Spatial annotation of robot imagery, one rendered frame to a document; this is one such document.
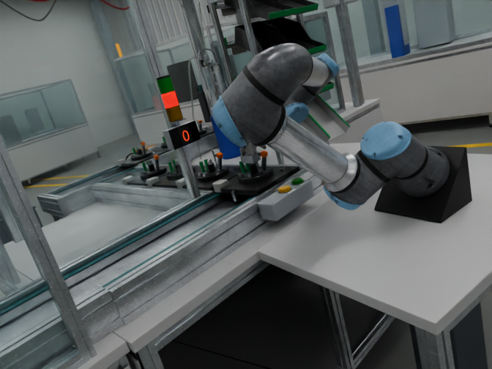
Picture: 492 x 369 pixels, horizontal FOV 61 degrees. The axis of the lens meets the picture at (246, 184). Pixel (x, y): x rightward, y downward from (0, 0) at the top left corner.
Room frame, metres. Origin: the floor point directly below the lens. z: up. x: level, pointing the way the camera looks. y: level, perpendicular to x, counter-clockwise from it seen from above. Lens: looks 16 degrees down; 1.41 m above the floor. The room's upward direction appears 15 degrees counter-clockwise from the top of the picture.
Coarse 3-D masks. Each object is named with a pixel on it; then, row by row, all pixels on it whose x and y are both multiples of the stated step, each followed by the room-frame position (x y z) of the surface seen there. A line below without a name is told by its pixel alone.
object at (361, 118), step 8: (352, 104) 3.16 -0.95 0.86; (368, 104) 2.98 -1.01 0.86; (376, 104) 3.07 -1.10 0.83; (344, 112) 2.93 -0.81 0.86; (352, 112) 2.85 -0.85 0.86; (360, 112) 2.90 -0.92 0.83; (368, 112) 2.99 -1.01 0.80; (376, 112) 3.05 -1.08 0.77; (352, 120) 2.85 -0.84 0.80; (360, 120) 2.89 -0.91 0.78; (368, 120) 2.96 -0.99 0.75; (376, 120) 3.03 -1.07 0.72; (352, 128) 2.82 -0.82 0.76; (360, 128) 2.88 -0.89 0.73; (368, 128) 2.95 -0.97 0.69; (344, 136) 2.74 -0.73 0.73; (352, 136) 2.80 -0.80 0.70; (360, 136) 2.87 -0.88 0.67
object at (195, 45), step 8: (184, 0) 2.85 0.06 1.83; (192, 0) 2.88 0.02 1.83; (192, 8) 2.88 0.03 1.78; (184, 16) 2.84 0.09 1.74; (192, 16) 2.86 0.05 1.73; (184, 24) 2.86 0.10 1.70; (192, 24) 2.85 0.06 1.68; (192, 32) 2.84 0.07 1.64; (200, 32) 2.88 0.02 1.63; (192, 40) 2.84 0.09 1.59; (192, 48) 2.86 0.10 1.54; (200, 48) 2.85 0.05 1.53; (200, 56) 2.85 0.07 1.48; (200, 80) 2.86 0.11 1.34
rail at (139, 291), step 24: (264, 192) 1.35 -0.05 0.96; (240, 216) 1.22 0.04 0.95; (192, 240) 1.11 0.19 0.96; (216, 240) 1.14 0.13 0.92; (240, 240) 1.20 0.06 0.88; (144, 264) 1.03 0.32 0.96; (168, 264) 1.03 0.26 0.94; (192, 264) 1.08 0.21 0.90; (120, 288) 0.94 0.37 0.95; (144, 288) 0.97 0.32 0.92; (168, 288) 1.02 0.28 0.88; (120, 312) 0.92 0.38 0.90; (144, 312) 0.96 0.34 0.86
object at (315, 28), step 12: (312, 24) 2.87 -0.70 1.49; (324, 24) 2.96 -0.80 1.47; (312, 36) 2.85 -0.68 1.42; (324, 36) 2.94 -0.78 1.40; (216, 48) 2.85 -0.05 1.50; (228, 48) 2.77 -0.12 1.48; (240, 60) 2.71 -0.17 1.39; (228, 84) 2.83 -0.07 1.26; (336, 84) 2.96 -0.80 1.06; (324, 96) 2.85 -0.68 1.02; (336, 96) 2.94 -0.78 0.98; (336, 108) 2.92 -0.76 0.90
